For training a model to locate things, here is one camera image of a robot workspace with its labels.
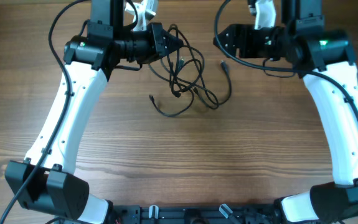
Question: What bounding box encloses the black usb cable short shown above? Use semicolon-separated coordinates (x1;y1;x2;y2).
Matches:
148;45;204;118

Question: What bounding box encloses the black usb cable long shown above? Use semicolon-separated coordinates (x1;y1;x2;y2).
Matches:
154;24;232;117

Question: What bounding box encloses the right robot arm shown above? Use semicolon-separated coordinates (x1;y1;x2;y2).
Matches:
214;1;358;223

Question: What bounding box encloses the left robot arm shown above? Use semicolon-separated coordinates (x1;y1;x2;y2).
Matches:
5;1;183;223

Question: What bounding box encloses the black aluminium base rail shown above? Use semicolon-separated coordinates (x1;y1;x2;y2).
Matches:
105;204;281;224

